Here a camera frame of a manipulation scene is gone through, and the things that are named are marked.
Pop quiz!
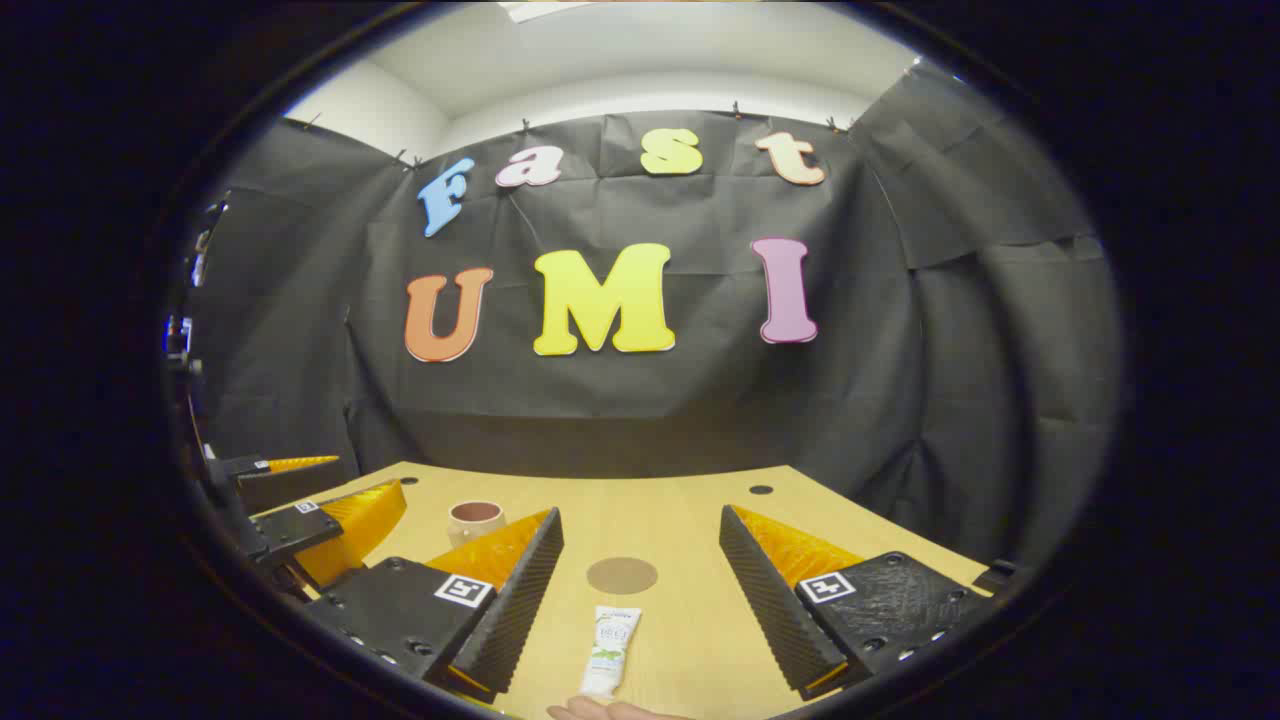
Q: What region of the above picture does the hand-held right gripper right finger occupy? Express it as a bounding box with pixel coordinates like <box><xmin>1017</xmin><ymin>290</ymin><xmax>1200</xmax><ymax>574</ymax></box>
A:
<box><xmin>718</xmin><ymin>504</ymin><xmax>996</xmax><ymax>701</ymax></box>

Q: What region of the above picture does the round brown coaster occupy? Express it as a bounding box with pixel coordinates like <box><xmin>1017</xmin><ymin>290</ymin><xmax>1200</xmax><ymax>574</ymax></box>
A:
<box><xmin>586</xmin><ymin>556</ymin><xmax>660</xmax><ymax>596</ymax></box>

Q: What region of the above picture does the beige cup with handle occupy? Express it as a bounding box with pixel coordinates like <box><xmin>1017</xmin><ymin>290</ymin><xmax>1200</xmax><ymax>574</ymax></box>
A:
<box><xmin>447</xmin><ymin>500</ymin><xmax>507</xmax><ymax>549</ymax></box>

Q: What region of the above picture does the black backdrop cloth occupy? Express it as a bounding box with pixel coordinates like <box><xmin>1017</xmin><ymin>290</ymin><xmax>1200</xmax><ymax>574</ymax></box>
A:
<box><xmin>185</xmin><ymin>60</ymin><xmax>1126</xmax><ymax>571</ymax></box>

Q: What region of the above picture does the wooden desktop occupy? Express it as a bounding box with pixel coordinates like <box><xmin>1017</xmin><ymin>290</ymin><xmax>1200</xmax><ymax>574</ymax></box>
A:
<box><xmin>250</xmin><ymin>461</ymin><xmax>991</xmax><ymax>720</ymax></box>

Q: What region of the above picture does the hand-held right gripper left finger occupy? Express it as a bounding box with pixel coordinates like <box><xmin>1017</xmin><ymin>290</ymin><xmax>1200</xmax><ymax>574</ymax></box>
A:
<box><xmin>303</xmin><ymin>506</ymin><xmax>565</xmax><ymax>704</ymax></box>

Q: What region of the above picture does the white toothpaste tube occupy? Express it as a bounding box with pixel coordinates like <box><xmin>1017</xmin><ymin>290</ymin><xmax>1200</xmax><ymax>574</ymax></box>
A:
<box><xmin>580</xmin><ymin>605</ymin><xmax>643</xmax><ymax>698</ymax></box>

